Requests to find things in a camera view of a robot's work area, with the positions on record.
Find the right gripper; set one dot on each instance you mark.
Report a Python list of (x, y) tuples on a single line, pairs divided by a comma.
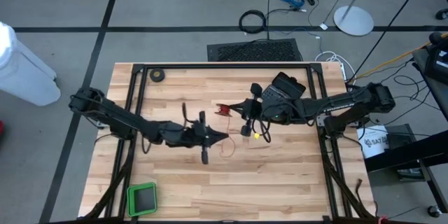
[(280, 110)]

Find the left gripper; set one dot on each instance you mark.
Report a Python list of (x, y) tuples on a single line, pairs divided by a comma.
[(185, 134)]

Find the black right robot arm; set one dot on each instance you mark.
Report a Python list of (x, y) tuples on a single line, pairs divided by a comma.
[(350, 102)]

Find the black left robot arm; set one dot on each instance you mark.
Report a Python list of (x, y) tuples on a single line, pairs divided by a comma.
[(115, 115)]

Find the black slab-shaped device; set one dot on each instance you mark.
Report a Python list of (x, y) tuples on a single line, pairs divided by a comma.
[(287, 83)]

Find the black perforated floor mat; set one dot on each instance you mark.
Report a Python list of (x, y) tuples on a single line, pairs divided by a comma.
[(255, 50)]

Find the black tape roll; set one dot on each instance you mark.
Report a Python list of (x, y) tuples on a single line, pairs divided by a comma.
[(152, 75)]

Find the green-framed black tray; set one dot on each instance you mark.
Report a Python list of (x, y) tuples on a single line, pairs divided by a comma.
[(141, 199)]

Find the white power strip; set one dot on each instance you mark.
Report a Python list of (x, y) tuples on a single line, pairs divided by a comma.
[(343, 71)]

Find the small white floor adapter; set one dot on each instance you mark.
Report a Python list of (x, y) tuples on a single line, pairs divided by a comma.
[(323, 26)]

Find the silver round-base stand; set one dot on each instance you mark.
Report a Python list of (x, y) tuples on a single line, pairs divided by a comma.
[(353, 21)]

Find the dark grey box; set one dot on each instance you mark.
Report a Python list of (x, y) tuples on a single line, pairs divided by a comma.
[(399, 136)]

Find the black diagonal beam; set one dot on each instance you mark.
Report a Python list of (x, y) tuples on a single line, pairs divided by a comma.
[(406, 154)]

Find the small red tag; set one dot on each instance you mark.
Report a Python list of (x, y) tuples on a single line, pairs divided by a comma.
[(381, 220)]

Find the thin black diagonal pole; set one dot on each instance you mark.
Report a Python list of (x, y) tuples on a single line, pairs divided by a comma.
[(406, 3)]

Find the grey work table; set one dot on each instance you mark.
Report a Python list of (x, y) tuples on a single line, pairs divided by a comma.
[(437, 98)]

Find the black device with label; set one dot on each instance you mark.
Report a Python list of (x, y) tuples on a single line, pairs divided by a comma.
[(441, 63)]

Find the white plastic bin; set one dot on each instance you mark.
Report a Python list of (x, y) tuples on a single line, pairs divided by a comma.
[(21, 73)]

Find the black caster wheel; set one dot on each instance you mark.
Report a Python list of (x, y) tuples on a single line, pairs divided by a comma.
[(434, 211), (442, 14)]

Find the black aluminium table frame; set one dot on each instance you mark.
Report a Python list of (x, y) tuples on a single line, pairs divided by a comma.
[(227, 66)]

